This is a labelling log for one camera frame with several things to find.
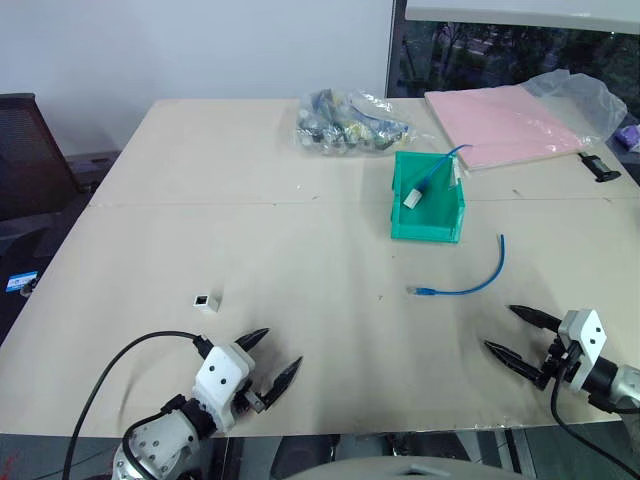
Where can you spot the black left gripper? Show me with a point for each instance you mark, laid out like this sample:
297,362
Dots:
248,396

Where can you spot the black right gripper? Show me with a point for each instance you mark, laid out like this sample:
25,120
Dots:
552,369

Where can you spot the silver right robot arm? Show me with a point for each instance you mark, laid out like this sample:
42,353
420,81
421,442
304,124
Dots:
617,382

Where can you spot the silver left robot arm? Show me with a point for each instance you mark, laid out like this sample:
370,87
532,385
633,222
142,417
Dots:
157,445

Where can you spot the green plastic bin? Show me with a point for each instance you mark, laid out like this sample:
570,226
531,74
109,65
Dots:
425,222

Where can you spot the grey robot torso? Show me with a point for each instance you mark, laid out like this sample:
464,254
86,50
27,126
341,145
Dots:
395,470

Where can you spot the small black clip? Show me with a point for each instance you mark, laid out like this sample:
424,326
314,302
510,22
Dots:
600,169

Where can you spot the pink foam board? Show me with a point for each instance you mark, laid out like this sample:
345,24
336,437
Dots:
500,125

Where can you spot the purple object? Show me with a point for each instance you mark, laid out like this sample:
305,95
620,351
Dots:
630,137

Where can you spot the empty clear plastic bag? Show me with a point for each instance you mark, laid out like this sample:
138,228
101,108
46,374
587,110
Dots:
585,100

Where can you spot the clear bag of small parts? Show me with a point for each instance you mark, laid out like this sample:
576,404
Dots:
345,125

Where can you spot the blue label card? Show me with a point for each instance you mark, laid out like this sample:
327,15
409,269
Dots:
22,281

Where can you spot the black mesh office chair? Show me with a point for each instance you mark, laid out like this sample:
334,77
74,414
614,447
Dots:
30,150

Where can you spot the white roller blind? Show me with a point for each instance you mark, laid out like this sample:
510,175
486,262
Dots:
500,10

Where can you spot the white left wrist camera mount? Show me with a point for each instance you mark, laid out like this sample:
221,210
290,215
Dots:
220,372

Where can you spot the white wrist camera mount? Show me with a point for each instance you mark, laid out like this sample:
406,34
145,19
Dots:
220,372
587,340

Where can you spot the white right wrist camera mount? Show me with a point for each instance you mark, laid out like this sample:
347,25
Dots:
587,340

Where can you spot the dark window frame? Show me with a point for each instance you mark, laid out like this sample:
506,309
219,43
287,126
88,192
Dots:
395,50

